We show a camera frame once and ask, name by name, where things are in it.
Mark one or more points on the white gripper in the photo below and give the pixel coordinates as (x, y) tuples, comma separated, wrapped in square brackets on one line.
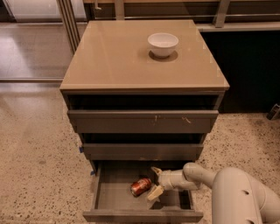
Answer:
[(170, 179)]

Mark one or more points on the red coke can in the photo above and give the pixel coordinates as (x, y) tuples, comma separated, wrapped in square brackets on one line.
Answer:
[(140, 186)]

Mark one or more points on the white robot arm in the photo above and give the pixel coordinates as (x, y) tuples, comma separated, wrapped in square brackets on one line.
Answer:
[(237, 197)]

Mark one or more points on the grey open bottom drawer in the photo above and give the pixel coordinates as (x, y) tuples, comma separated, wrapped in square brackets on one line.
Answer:
[(113, 201)]

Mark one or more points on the grey middle drawer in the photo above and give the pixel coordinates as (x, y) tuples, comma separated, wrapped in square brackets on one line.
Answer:
[(142, 151)]

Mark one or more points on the grey drawer cabinet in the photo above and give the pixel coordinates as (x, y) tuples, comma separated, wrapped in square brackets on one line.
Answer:
[(113, 68)]

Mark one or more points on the grey top drawer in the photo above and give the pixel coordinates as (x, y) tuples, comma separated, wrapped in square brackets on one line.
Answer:
[(143, 121)]

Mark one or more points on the dark object on floor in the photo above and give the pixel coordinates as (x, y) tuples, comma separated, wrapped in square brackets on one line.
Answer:
[(273, 112)]

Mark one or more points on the white ceramic bowl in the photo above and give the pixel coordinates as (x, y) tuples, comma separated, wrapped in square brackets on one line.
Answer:
[(162, 44)]

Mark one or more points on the metal railing frame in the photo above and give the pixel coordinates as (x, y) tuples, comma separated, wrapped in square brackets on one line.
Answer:
[(210, 15)]

